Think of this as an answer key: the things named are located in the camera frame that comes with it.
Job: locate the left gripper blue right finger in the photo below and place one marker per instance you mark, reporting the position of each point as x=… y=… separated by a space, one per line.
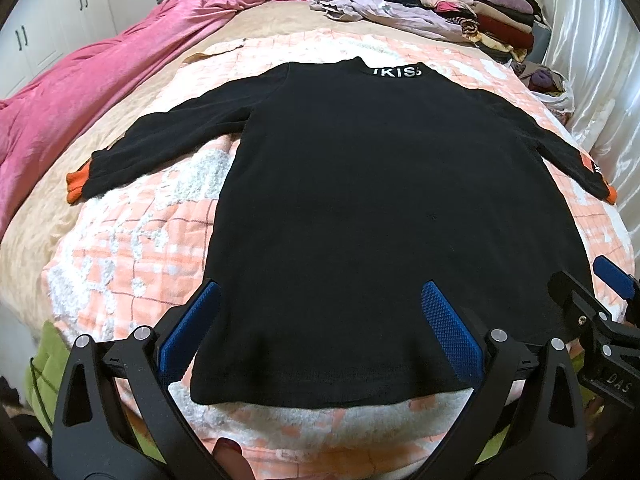
x=460 y=347

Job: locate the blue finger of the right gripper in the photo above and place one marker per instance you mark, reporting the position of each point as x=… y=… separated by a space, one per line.
x=624 y=284

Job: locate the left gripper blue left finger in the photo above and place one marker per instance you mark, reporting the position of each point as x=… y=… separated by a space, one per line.
x=182 y=329

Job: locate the black long sleeve sweater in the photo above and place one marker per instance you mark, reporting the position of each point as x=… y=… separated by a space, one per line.
x=352 y=188

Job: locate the bag of clothes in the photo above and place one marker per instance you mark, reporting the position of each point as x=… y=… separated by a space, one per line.
x=549 y=87

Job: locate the stack of folded clothes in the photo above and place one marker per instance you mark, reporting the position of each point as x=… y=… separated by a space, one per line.
x=503 y=29

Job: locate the person's left hand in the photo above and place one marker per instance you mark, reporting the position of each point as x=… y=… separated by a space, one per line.
x=228 y=454

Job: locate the white satin curtain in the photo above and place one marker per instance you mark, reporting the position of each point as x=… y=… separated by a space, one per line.
x=595 y=45

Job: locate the pink duvet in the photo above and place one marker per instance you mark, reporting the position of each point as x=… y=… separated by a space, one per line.
x=45 y=117

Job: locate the white wardrobe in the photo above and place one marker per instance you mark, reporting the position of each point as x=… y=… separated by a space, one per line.
x=39 y=33

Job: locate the lilac crumpled garment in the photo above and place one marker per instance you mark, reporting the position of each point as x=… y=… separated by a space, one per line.
x=414 y=19

